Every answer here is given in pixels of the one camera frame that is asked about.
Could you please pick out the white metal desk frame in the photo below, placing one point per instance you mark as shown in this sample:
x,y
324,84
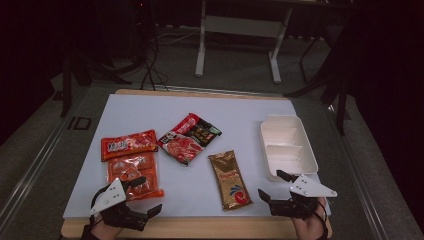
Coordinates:
x,y
240,28

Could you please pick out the metal floor rail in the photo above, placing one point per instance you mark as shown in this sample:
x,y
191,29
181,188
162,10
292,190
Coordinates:
x,y
358,173
30,166

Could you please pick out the black floor stand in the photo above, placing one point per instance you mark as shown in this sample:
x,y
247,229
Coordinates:
x,y
335,90
71,78

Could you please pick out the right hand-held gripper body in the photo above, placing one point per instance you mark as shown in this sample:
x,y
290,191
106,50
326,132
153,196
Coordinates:
x,y
310,188

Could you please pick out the clear pack of orange sachets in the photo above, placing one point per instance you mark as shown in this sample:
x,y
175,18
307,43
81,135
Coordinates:
x,y
136,168

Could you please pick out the white plastic divided box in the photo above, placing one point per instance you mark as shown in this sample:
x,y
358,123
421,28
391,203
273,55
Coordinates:
x,y
288,146

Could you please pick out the person's left hand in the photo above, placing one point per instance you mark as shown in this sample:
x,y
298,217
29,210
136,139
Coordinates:
x,y
101,230

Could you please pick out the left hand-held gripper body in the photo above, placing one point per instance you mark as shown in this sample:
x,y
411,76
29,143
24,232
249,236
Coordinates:
x,y
108,196

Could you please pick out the person's right hand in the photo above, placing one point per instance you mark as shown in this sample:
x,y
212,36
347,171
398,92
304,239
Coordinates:
x,y
310,228

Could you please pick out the gold foil packet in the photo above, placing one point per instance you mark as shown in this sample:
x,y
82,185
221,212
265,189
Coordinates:
x,y
230,180

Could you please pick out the red and black food packet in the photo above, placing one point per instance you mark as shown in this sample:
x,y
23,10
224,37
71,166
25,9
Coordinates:
x,y
186,140

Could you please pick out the pale blue table mat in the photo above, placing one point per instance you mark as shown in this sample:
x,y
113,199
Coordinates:
x,y
200,106

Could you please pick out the orange red snack packet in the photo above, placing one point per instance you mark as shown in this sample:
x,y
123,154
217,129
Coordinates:
x,y
128,145

